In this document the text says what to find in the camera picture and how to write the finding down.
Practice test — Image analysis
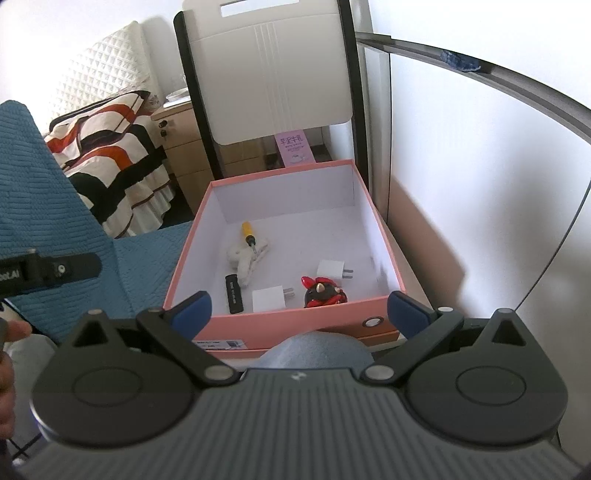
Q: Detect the person's left hand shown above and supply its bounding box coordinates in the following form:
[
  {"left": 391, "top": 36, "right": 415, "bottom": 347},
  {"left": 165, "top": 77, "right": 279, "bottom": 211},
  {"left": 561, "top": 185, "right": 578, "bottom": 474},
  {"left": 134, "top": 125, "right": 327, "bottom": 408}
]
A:
[{"left": 0, "top": 318, "right": 33, "bottom": 439}]

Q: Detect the red and black toy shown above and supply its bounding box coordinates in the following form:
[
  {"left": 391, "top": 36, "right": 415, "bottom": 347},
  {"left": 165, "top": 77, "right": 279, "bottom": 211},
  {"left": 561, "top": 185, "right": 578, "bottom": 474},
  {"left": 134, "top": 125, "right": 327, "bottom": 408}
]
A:
[{"left": 300, "top": 275, "right": 348, "bottom": 309}]

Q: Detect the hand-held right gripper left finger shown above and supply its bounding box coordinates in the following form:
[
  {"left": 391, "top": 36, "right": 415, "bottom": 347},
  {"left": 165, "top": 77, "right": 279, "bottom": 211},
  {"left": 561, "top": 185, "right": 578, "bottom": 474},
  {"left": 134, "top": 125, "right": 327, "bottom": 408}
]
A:
[{"left": 65, "top": 291, "right": 238, "bottom": 387}]

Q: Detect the white quilted headboard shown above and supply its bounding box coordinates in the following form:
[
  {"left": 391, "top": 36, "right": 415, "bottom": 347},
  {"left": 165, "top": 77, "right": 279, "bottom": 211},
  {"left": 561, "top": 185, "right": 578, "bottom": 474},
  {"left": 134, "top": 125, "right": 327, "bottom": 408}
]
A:
[{"left": 44, "top": 21, "right": 162, "bottom": 134}]

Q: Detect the black rectangular device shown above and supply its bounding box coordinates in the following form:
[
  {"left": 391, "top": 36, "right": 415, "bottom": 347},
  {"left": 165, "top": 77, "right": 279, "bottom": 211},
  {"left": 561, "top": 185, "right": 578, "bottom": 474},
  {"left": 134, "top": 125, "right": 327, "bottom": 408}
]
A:
[{"left": 225, "top": 273, "right": 245, "bottom": 315}]

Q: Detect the white plush toy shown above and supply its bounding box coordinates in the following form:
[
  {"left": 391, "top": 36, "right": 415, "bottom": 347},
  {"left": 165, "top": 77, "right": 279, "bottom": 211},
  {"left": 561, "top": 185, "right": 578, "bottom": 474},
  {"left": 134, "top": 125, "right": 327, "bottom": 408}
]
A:
[{"left": 227, "top": 237, "right": 271, "bottom": 288}]

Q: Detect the pink carton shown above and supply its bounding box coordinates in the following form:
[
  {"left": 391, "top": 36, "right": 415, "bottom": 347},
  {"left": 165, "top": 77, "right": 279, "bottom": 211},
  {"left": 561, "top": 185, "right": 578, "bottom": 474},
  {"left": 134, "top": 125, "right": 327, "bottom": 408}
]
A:
[{"left": 274, "top": 131, "right": 317, "bottom": 168}]

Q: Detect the pink cardboard box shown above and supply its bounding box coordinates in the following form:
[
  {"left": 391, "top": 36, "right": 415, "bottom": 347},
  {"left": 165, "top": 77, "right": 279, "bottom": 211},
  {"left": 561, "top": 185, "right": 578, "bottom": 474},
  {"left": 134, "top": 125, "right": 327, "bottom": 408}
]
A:
[{"left": 163, "top": 159, "right": 406, "bottom": 354}]

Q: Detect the white chair with black frame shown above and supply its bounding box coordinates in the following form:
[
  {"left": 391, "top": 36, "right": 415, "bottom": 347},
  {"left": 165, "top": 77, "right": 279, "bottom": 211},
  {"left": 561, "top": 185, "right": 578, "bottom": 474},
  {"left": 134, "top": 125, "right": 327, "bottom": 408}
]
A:
[{"left": 173, "top": 0, "right": 370, "bottom": 195}]

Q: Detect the striped bed cover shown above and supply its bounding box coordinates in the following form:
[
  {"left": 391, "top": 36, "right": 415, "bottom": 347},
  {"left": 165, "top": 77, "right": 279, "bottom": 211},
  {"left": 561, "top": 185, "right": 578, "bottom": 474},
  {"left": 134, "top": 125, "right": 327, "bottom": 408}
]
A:
[{"left": 44, "top": 90, "right": 178, "bottom": 238}]

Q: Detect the white plug charger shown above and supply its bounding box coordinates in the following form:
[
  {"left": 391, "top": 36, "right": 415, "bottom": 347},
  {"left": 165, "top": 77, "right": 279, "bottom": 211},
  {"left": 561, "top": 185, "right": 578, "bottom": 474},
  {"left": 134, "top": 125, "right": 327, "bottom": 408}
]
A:
[
  {"left": 317, "top": 259, "right": 355, "bottom": 283},
  {"left": 252, "top": 286, "right": 296, "bottom": 315}
]

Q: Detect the curved black metal rail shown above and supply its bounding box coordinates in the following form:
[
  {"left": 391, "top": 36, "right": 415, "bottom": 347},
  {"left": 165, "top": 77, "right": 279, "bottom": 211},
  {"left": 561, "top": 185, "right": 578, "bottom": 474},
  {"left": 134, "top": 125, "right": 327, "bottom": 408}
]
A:
[{"left": 355, "top": 32, "right": 591, "bottom": 315}]

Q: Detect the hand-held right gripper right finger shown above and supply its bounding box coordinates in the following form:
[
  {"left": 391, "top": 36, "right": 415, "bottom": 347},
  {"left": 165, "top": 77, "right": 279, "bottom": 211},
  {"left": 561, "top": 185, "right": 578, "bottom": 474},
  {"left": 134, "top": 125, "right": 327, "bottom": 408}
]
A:
[{"left": 362, "top": 291, "right": 527, "bottom": 387}]

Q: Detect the blue quilted blanket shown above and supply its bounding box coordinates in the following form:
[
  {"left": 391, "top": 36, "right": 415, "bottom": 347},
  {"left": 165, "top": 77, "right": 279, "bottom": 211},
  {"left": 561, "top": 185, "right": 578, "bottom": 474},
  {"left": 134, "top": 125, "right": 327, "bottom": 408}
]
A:
[{"left": 0, "top": 99, "right": 195, "bottom": 344}]

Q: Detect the wooden nightstand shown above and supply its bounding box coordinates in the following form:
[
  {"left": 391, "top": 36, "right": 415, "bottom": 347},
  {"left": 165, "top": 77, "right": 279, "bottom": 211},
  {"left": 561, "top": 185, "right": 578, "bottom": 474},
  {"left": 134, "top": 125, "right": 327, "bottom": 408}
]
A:
[{"left": 151, "top": 99, "right": 264, "bottom": 217}]

